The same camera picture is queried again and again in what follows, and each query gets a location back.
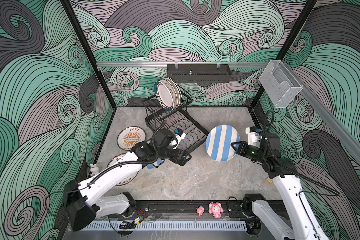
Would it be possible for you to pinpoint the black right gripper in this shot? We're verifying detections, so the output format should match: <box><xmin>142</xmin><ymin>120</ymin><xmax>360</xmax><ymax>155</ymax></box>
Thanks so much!
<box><xmin>231</xmin><ymin>140</ymin><xmax>270</xmax><ymax>164</ymax></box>

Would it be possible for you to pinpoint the orange sunburst plate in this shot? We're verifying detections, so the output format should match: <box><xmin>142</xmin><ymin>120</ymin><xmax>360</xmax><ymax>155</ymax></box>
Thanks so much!
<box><xmin>117</xmin><ymin>126</ymin><xmax>146</xmax><ymax>151</ymax></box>
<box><xmin>107</xmin><ymin>152</ymin><xmax>140</xmax><ymax>186</ymax></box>

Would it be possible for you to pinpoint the white green line plate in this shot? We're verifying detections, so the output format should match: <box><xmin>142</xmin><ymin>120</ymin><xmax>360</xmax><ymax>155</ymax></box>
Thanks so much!
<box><xmin>160</xmin><ymin>78</ymin><xmax>178</xmax><ymax>110</ymax></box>

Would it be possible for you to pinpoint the green red rimmed white plate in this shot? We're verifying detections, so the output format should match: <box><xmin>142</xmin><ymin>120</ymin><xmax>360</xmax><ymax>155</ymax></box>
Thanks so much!
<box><xmin>154</xmin><ymin>81</ymin><xmax>174</xmax><ymax>112</ymax></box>

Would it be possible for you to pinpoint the blue white striped plate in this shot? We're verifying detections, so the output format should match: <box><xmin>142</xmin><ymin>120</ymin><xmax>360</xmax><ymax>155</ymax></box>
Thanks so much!
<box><xmin>147</xmin><ymin>159</ymin><xmax>164</xmax><ymax>169</ymax></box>
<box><xmin>206</xmin><ymin>125</ymin><xmax>240</xmax><ymax>162</ymax></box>

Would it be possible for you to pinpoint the cream floral plate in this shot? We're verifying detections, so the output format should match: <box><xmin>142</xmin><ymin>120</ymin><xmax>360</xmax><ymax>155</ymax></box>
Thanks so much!
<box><xmin>169</xmin><ymin>78</ymin><xmax>183</xmax><ymax>108</ymax></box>

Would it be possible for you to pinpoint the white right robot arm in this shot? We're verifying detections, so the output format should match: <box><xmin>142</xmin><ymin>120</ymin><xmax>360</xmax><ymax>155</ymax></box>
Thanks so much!
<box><xmin>231</xmin><ymin>126</ymin><xmax>328</xmax><ymax>240</ymax></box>

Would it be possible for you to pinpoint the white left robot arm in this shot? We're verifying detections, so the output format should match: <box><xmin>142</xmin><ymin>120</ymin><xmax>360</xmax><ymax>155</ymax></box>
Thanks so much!
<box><xmin>63</xmin><ymin>129</ymin><xmax>192</xmax><ymax>232</ymax></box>

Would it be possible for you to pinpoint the white rabbit figurine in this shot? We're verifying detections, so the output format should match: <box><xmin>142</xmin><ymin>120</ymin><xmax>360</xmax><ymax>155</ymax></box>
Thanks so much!
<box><xmin>90</xmin><ymin>164</ymin><xmax>99</xmax><ymax>177</ymax></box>

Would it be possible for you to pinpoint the small pink pig toy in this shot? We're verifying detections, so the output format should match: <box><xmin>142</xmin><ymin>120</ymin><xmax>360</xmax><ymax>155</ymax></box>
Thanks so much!
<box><xmin>197</xmin><ymin>206</ymin><xmax>205</xmax><ymax>216</ymax></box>

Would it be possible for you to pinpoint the large pink pig toy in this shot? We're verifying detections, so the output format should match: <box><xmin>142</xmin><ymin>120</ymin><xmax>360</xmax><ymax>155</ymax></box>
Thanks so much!
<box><xmin>209</xmin><ymin>202</ymin><xmax>224</xmax><ymax>219</ymax></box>

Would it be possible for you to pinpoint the black wire dish rack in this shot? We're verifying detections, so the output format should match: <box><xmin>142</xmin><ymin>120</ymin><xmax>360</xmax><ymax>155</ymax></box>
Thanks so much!
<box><xmin>142</xmin><ymin>88</ymin><xmax>209</xmax><ymax>153</ymax></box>

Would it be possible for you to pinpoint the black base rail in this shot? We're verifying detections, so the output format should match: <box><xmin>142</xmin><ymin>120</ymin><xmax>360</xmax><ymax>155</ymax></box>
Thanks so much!
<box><xmin>135</xmin><ymin>199</ymin><xmax>254</xmax><ymax>219</ymax></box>

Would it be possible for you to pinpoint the clear plastic wall holder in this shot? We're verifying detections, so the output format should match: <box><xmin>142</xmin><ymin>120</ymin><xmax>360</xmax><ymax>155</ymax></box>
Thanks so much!
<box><xmin>259</xmin><ymin>60</ymin><xmax>303</xmax><ymax>109</ymax></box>

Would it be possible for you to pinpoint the black wall shelf tray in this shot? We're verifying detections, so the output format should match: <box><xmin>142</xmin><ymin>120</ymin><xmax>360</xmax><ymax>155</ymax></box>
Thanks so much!
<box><xmin>167</xmin><ymin>64</ymin><xmax>232</xmax><ymax>84</ymax></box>

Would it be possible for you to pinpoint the white slotted cable duct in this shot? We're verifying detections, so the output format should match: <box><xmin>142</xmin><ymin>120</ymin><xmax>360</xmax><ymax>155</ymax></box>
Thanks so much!
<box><xmin>83</xmin><ymin>221</ymin><xmax>247</xmax><ymax>232</ymax></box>

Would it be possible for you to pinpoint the aluminium wall rail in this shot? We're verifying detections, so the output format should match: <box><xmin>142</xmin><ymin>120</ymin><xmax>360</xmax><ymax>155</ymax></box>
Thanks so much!
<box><xmin>96</xmin><ymin>61</ymin><xmax>268</xmax><ymax>69</ymax></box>

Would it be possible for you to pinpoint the black frame post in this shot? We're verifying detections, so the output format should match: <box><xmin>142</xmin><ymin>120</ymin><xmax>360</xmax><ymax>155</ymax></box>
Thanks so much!
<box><xmin>60</xmin><ymin>0</ymin><xmax>117</xmax><ymax>112</ymax></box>

